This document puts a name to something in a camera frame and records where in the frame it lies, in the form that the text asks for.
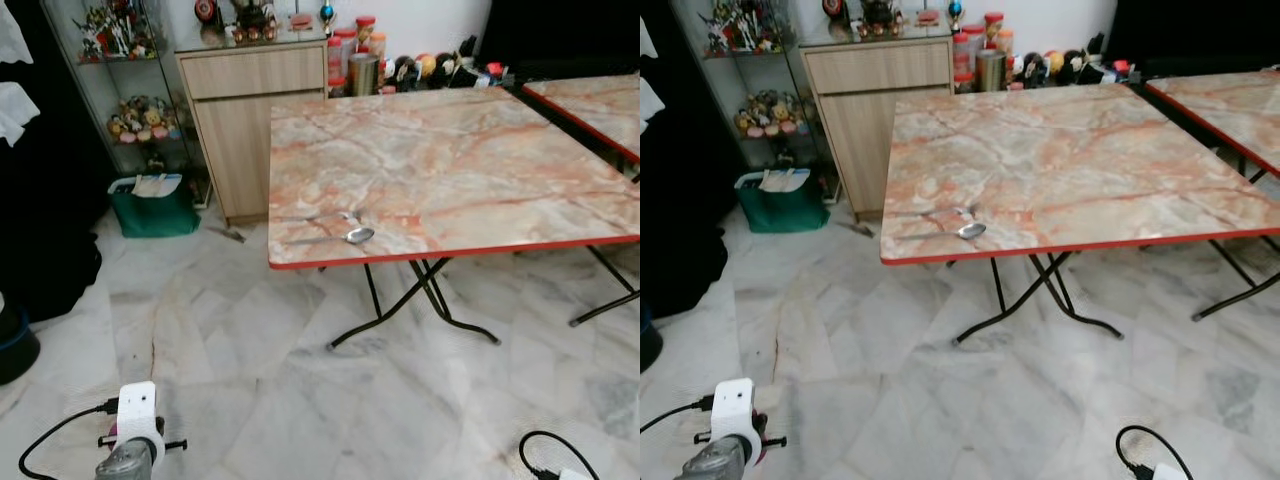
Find black round bin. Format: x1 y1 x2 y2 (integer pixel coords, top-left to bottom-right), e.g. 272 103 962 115
640 300 665 373
0 293 43 387

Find green bag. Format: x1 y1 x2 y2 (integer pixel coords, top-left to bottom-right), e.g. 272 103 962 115
735 168 829 235
108 173 202 239

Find black hanging garment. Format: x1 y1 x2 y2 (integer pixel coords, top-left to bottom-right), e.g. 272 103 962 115
640 0 731 319
0 0 113 323

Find white papers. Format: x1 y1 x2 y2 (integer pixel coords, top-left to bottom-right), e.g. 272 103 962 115
130 173 184 199
758 168 811 193

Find steel spoon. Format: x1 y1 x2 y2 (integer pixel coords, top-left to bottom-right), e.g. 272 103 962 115
284 226 377 247
897 222 989 242

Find steel fork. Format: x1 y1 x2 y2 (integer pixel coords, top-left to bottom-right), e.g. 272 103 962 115
885 205 981 223
275 209 363 227

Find light wooden cabinet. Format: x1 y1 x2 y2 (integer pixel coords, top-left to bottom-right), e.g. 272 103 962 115
800 38 957 221
175 40 333 227

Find glass display cabinet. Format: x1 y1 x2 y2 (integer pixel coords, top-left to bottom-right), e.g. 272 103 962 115
40 0 213 209
668 0 836 201

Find metal canister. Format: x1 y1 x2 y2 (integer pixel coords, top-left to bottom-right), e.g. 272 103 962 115
348 52 382 98
975 48 1008 93

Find tall jar with red lid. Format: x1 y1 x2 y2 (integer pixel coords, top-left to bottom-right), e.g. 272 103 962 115
332 28 358 97
955 30 979 91

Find dark teapot ornament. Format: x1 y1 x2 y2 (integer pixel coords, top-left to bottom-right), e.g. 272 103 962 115
230 0 283 43
857 0 906 39

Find black television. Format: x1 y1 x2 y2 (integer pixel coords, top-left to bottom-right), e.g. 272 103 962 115
1103 0 1280 81
478 0 641 89

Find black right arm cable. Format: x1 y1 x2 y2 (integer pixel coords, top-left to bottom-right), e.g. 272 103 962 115
518 430 601 480
1115 423 1197 480

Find black folding table leg frame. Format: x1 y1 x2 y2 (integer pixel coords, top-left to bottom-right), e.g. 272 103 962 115
328 245 641 351
952 240 1280 347

